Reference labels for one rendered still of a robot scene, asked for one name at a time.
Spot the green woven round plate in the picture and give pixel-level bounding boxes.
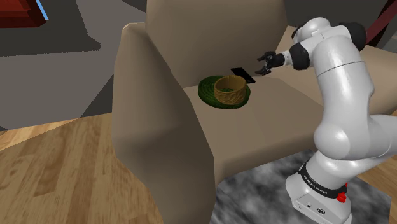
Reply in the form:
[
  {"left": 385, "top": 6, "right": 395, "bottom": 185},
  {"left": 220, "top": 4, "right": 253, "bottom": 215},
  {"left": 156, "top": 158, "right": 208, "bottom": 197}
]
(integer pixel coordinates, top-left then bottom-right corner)
[{"left": 198, "top": 75, "right": 251, "bottom": 110}]

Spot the beige sofa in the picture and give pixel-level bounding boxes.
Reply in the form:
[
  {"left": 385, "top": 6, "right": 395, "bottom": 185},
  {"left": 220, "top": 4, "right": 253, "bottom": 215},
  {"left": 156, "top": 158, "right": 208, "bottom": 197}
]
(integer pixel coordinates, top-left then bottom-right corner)
[{"left": 111, "top": 0, "right": 397, "bottom": 224}]

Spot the grey mottled robot stand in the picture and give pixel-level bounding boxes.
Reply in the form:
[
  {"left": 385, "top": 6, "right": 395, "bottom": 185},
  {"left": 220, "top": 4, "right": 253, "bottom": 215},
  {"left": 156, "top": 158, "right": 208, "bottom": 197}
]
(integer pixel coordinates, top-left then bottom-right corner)
[{"left": 209, "top": 148, "right": 392, "bottom": 224}]

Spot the tan carved bowl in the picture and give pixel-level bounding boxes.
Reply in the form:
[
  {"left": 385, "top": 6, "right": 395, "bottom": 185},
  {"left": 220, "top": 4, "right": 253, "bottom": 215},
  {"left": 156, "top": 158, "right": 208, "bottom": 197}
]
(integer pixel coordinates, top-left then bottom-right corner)
[{"left": 213, "top": 74, "right": 247, "bottom": 106}]

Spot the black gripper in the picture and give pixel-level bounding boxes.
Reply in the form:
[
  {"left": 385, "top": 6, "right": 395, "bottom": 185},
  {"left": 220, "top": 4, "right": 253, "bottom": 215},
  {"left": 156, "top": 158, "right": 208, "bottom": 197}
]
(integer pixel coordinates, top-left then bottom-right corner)
[{"left": 254, "top": 51, "right": 286, "bottom": 76}]

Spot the red wooden cabinet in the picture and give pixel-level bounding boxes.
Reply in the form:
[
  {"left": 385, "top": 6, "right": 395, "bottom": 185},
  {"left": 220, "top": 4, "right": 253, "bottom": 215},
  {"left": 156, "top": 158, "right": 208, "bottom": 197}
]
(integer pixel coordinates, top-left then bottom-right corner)
[{"left": 0, "top": 0, "right": 47, "bottom": 29}]

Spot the black phone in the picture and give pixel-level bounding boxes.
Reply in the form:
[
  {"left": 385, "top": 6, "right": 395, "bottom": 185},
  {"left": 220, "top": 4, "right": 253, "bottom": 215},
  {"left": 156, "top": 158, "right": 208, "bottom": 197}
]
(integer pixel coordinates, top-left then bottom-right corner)
[{"left": 230, "top": 67, "right": 257, "bottom": 85}]

